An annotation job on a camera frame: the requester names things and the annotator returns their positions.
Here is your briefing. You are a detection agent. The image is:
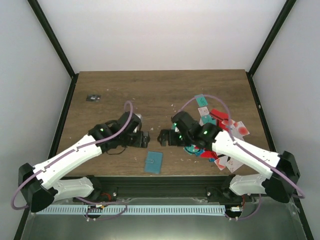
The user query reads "light blue slotted cable duct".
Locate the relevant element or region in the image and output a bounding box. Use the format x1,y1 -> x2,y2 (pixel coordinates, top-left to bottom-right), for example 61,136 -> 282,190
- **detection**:
37,205 -> 226,216

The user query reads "white card with red pattern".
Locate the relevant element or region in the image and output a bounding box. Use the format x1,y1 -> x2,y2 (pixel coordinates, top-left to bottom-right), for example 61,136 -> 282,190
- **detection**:
198,106 -> 210,117

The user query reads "teal card top right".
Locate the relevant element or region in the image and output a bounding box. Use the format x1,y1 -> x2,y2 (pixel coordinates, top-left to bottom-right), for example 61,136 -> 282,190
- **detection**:
194,94 -> 208,108

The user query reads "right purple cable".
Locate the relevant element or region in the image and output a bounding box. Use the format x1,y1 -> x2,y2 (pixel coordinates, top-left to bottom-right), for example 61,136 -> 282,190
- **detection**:
177,93 -> 306,222

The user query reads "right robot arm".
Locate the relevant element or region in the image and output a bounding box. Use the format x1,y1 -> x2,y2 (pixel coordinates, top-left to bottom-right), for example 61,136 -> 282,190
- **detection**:
157,111 -> 300,203

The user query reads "black aluminium frame rail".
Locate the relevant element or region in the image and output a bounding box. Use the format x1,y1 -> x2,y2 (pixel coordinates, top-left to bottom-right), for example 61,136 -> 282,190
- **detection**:
57,174 -> 297,201

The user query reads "blue leather card holder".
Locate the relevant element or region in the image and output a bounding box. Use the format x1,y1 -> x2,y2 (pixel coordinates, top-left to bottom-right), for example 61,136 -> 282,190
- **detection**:
144,151 -> 163,174

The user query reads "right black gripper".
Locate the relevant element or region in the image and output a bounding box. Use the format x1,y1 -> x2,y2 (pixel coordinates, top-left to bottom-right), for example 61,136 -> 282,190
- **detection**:
158,128 -> 193,147

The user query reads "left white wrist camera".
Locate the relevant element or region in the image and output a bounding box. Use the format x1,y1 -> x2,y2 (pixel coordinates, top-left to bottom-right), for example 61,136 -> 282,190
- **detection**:
133,113 -> 142,133

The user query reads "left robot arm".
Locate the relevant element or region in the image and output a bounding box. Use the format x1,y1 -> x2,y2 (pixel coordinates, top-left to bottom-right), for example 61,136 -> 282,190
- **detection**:
18,111 -> 150,213

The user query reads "small black card far left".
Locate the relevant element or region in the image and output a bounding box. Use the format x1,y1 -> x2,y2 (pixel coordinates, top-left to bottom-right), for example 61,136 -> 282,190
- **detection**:
86,94 -> 101,102

